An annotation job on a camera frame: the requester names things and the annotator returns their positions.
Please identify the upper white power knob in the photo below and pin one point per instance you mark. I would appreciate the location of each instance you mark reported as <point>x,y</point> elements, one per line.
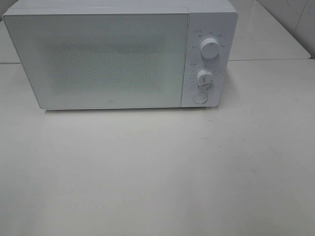
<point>210,47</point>

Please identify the white microwave oven body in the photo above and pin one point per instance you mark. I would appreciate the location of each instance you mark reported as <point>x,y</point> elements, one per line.
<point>207,18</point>

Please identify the white timer knob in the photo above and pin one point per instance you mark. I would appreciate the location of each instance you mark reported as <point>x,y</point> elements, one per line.
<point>204,78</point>

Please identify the white microwave door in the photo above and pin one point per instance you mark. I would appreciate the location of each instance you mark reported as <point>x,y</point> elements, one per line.
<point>102,61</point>

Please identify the round white door button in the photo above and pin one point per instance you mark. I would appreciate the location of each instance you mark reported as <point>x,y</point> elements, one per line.
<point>200,98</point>

